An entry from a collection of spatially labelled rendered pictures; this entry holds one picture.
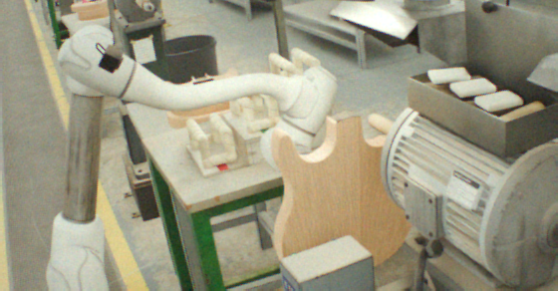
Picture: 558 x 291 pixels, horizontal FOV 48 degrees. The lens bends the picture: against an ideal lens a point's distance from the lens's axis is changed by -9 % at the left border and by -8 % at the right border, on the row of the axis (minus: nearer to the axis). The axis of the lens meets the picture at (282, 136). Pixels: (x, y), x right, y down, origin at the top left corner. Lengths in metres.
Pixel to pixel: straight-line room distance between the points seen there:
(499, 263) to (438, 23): 0.48
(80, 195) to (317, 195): 0.73
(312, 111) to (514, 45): 0.72
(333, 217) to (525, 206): 0.57
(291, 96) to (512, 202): 0.84
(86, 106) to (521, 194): 1.17
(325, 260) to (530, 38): 0.56
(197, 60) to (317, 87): 2.85
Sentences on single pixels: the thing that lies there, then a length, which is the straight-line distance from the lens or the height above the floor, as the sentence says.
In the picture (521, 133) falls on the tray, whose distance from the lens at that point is 1.06.
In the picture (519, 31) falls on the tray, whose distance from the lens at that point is 1.18.
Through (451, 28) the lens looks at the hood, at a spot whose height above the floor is 1.50.
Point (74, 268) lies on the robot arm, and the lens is 1.77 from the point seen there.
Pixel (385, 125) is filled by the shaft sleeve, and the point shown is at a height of 1.26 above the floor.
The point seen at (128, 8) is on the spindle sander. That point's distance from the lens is 3.70.
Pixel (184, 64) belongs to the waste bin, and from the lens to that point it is 4.53.
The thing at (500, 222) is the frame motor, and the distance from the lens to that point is 1.04.
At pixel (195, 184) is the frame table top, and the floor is 0.93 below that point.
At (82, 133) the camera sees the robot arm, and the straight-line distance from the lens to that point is 1.82.
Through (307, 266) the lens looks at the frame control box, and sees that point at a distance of 1.28.
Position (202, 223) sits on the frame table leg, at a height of 0.85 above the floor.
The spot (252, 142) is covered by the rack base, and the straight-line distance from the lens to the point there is 2.14.
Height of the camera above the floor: 1.83
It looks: 23 degrees down
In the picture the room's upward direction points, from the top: 8 degrees counter-clockwise
